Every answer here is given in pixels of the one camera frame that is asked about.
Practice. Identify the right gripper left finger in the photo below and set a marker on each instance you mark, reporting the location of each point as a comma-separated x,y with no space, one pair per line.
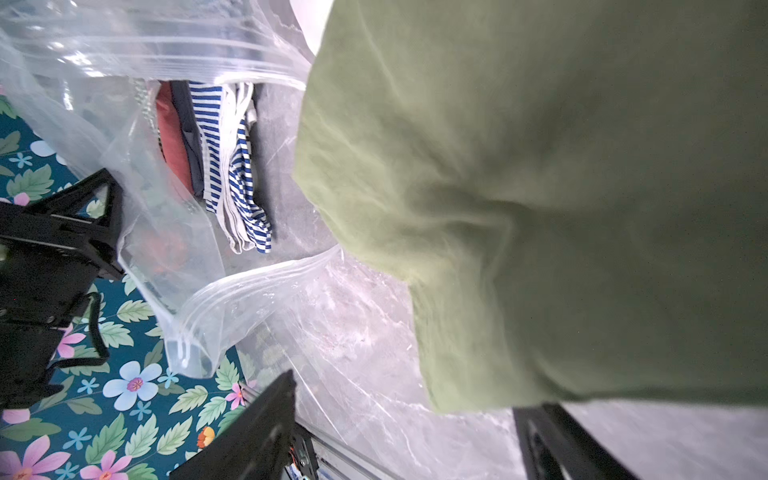
256,445

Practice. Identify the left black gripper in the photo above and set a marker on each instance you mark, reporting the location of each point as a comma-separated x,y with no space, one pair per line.
51,253

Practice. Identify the red garment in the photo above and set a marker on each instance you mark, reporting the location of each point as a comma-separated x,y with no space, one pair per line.
171,137

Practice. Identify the olive green checkered-trim garment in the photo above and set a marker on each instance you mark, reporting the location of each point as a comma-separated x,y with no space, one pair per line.
575,192

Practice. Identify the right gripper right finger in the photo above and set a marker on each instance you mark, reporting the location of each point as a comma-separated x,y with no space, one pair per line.
554,445

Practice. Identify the blue white striped garment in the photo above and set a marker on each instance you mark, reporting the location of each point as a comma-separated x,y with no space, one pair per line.
224,115

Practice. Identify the clear plastic vacuum bag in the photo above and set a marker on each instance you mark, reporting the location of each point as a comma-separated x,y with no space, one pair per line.
194,326

